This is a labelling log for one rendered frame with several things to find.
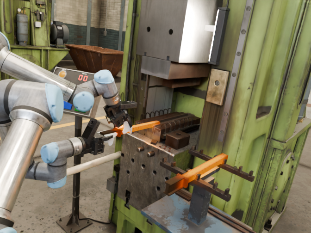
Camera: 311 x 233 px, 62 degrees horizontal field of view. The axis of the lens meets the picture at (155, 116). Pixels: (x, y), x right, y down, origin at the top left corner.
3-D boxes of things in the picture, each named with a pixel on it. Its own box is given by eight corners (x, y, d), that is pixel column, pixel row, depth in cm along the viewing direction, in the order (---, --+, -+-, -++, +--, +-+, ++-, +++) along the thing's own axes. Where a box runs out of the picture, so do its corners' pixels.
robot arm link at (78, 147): (64, 136, 111) (75, 143, 106) (74, 134, 114) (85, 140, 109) (64, 152, 113) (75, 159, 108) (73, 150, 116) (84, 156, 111)
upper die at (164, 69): (168, 79, 135) (170, 61, 132) (140, 72, 147) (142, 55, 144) (208, 76, 167) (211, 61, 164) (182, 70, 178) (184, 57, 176)
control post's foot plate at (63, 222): (70, 236, 191) (70, 226, 189) (53, 221, 204) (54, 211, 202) (94, 223, 208) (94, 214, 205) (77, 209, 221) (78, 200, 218)
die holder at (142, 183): (162, 227, 146) (173, 155, 133) (116, 195, 168) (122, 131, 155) (210, 190, 188) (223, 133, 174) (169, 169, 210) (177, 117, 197)
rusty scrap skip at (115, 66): (100, 82, 737) (102, 52, 712) (62, 70, 847) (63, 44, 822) (130, 80, 828) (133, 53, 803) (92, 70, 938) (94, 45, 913)
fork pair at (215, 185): (226, 195, 90) (227, 190, 90) (212, 188, 94) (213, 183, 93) (252, 175, 107) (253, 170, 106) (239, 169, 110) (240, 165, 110)
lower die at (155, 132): (159, 142, 146) (161, 128, 143) (133, 131, 158) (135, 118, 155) (198, 128, 177) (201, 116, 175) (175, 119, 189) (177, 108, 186)
